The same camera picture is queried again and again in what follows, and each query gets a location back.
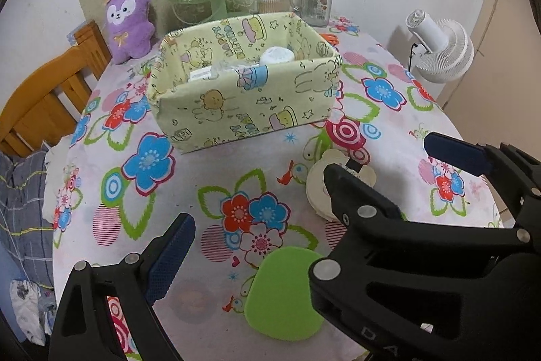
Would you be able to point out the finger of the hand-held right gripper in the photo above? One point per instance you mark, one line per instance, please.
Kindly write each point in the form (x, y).
(380, 259)
(454, 153)

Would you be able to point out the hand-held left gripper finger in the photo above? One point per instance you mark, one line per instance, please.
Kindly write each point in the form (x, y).
(169, 259)

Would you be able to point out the cream bear-shaped case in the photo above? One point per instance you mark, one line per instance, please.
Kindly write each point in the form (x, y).
(319, 187)

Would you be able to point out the green rounded pad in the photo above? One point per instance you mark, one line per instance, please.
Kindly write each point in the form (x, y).
(279, 293)

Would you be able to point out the yellow cartoon print fabric box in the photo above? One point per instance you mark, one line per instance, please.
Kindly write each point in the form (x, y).
(245, 111)

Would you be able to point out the floral tablecloth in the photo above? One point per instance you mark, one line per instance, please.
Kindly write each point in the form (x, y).
(211, 175)

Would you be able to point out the white standing fan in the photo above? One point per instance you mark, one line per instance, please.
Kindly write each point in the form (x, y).
(448, 52)

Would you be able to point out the white patterned cloth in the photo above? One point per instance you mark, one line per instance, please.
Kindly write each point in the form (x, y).
(29, 306)

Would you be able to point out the grey plaid quilt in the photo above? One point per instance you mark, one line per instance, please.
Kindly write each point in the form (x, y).
(21, 217)

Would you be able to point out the orange scissors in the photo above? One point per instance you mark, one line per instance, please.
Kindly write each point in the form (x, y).
(330, 38)

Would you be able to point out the small white box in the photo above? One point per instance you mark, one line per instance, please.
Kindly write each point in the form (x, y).
(200, 74)

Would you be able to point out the clear plastic wrapper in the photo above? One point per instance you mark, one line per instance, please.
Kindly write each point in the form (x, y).
(230, 70)

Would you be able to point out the white round container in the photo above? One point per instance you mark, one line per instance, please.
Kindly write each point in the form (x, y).
(277, 55)

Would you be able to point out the glass jar mug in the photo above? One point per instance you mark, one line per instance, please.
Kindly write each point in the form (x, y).
(317, 3)

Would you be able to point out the wooden chair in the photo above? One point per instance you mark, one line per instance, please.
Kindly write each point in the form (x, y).
(42, 90)

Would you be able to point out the purple plush toy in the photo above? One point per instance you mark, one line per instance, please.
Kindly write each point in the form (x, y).
(126, 27)

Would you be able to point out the cotton swab container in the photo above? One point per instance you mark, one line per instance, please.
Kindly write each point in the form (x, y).
(269, 2)

